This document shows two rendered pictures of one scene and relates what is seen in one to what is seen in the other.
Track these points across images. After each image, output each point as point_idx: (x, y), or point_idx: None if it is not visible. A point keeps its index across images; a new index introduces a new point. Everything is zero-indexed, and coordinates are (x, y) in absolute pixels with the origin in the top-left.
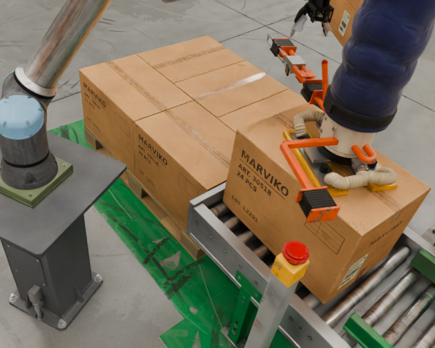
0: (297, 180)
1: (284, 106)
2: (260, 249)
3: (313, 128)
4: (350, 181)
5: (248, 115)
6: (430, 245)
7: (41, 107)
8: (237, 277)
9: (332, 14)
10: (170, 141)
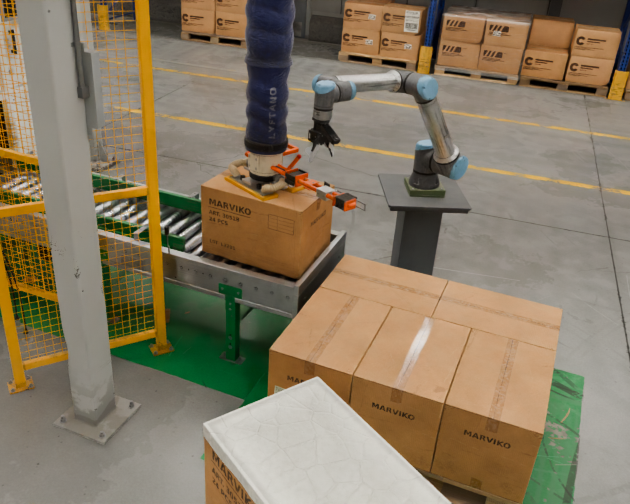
0: None
1: (340, 344)
2: None
3: (288, 196)
4: None
5: (366, 319)
6: (171, 252)
7: (422, 145)
8: None
9: (308, 133)
10: (403, 274)
